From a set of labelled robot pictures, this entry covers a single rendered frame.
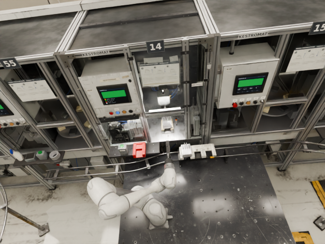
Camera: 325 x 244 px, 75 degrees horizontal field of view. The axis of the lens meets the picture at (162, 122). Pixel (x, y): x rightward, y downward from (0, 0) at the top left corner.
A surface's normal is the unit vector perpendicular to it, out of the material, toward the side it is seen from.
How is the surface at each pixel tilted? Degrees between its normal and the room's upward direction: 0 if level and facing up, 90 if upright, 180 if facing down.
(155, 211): 6
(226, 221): 0
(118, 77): 90
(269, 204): 0
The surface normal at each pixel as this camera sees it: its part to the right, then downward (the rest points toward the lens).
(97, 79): 0.04, 0.74
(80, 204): -0.11, -0.66
